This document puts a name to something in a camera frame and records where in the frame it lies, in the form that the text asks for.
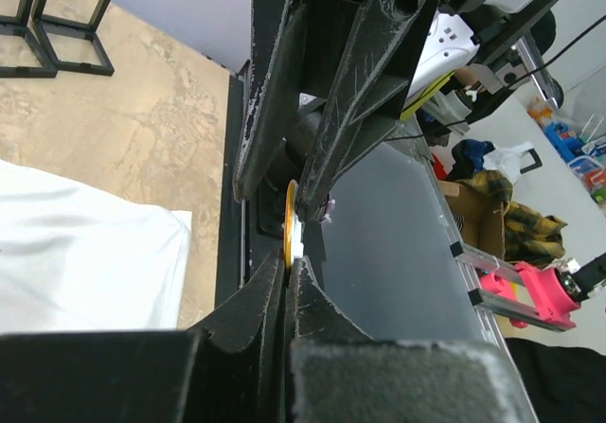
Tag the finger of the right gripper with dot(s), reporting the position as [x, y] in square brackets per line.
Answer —
[377, 32]
[278, 29]

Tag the black display case right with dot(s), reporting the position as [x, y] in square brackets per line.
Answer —
[45, 24]

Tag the black display case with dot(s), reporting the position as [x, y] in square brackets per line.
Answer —
[17, 26]
[45, 24]

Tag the white shirt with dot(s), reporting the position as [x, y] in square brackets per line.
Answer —
[76, 258]

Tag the yellow pin brooch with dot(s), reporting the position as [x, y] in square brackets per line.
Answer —
[293, 246]

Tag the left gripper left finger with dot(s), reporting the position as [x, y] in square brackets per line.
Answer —
[226, 368]

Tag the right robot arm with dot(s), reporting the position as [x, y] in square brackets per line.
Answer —
[495, 26]

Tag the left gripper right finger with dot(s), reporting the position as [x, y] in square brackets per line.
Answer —
[337, 373]

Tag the black display case left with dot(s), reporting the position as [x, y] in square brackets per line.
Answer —
[17, 26]

